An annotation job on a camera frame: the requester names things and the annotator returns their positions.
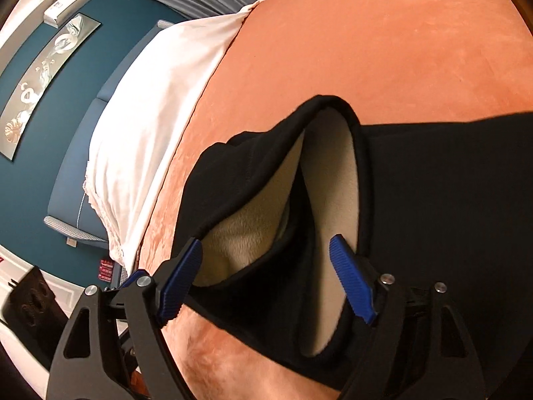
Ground blue padded headboard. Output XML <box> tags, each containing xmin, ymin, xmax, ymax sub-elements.
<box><xmin>43</xmin><ymin>19</ymin><xmax>178</xmax><ymax>247</ymax></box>

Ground red patterned item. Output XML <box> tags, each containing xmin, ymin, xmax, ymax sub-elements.
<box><xmin>97</xmin><ymin>258</ymin><xmax>118</xmax><ymax>283</ymax></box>

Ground orange plush blanket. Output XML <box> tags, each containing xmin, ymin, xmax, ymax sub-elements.
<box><xmin>132</xmin><ymin>0</ymin><xmax>533</xmax><ymax>400</ymax></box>

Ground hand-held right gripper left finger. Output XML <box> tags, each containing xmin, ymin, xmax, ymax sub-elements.
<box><xmin>48</xmin><ymin>237</ymin><xmax>204</xmax><ymax>400</ymax></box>

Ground black pants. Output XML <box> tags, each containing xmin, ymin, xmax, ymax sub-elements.
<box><xmin>171</xmin><ymin>95</ymin><xmax>533</xmax><ymax>400</ymax></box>

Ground white air conditioner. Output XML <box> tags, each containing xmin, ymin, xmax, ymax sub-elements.
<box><xmin>43</xmin><ymin>0</ymin><xmax>112</xmax><ymax>29</ymax></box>

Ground white blanket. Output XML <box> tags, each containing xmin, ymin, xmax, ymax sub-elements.
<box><xmin>82</xmin><ymin>0</ymin><xmax>267</xmax><ymax>266</ymax></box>

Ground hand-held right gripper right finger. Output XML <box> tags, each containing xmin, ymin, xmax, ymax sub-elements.
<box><xmin>329</xmin><ymin>235</ymin><xmax>487</xmax><ymax>400</ymax></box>

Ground silver floral wall art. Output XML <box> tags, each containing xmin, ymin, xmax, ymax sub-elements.
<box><xmin>0</xmin><ymin>12</ymin><xmax>103</xmax><ymax>161</ymax></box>

